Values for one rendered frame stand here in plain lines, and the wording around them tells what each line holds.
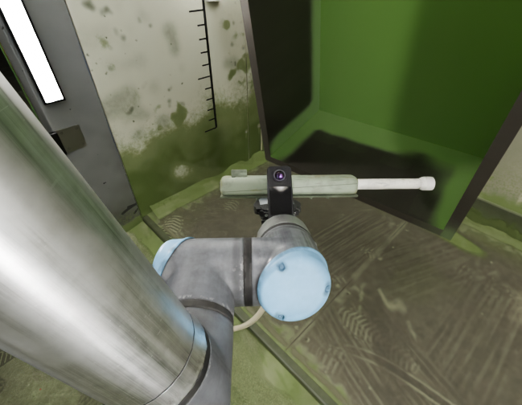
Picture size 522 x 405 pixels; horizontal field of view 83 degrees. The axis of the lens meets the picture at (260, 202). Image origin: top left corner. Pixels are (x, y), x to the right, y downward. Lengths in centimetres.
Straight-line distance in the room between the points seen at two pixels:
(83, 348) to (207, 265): 20
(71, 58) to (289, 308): 104
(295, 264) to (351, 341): 78
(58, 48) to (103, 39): 14
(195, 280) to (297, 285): 12
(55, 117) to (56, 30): 26
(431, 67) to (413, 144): 24
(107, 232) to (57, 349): 6
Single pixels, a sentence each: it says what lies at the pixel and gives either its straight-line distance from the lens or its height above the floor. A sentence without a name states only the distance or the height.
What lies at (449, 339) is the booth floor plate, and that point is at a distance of 124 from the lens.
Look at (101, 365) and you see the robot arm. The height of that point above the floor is 84.
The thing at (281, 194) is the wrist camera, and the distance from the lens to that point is 54.
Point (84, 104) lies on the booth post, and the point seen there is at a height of 61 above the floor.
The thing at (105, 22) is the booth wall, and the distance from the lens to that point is 123.
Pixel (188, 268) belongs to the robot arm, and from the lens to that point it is 37.
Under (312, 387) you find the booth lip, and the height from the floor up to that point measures 4.
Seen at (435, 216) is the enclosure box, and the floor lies 47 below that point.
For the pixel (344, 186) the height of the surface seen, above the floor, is 62.
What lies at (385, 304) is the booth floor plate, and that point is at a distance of 122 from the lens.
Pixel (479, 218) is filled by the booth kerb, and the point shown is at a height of 8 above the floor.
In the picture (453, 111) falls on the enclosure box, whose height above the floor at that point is 66.
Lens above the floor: 102
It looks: 40 degrees down
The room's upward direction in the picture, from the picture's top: straight up
